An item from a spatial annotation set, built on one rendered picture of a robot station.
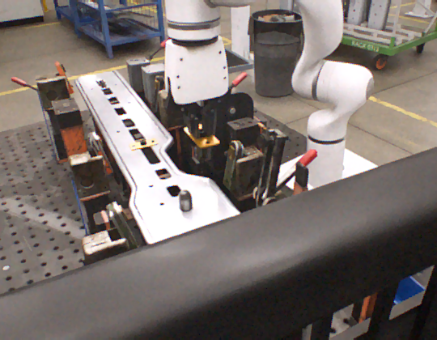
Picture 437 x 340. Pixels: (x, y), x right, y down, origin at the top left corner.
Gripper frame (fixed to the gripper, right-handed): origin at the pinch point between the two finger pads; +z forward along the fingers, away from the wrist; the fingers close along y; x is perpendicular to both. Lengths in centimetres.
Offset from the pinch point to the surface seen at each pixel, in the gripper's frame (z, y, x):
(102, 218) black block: 28.4, 18.6, -18.8
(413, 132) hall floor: 127, -239, -137
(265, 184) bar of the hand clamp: 18.3, -14.4, -0.2
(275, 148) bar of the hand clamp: 8.3, -15.0, 1.9
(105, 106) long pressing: 27, 3, -80
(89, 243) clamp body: 23.0, 23.2, -5.4
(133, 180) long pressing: 27.6, 7.9, -29.9
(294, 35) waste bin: 68, -194, -243
